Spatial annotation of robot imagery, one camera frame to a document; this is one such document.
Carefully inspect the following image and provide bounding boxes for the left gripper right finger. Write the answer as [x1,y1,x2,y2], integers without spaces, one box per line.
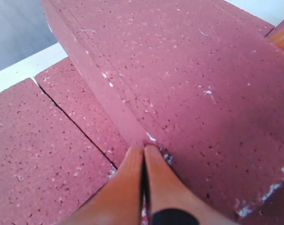
[144,145,236,225]

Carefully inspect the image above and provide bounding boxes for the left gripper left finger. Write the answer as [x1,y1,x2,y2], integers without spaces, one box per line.
[60,146,144,225]

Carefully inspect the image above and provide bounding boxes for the red brick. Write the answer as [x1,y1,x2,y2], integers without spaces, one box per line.
[42,0,284,225]
[35,56,147,204]
[0,79,113,225]

